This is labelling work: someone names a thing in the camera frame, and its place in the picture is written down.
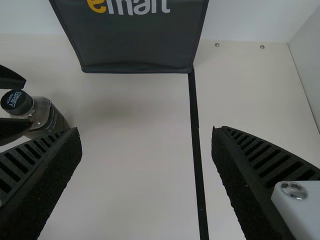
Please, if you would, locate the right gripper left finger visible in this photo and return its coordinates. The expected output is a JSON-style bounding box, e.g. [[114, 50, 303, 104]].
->
[[0, 126, 84, 240]]

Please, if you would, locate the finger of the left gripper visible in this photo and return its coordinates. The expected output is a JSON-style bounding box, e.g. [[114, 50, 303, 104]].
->
[[0, 64, 27, 90], [0, 117, 35, 147]]

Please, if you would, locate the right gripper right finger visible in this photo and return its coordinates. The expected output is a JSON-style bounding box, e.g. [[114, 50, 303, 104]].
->
[[211, 125, 320, 240]]

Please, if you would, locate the dark coffee bottle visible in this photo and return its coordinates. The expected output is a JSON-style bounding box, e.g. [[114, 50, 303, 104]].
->
[[0, 89, 73, 141]]

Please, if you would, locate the black strip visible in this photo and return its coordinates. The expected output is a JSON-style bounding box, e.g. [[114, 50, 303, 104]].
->
[[187, 66, 210, 240]]

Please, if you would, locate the dark grey bag with straps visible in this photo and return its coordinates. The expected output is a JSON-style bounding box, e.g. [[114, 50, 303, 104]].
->
[[48, 0, 210, 75]]

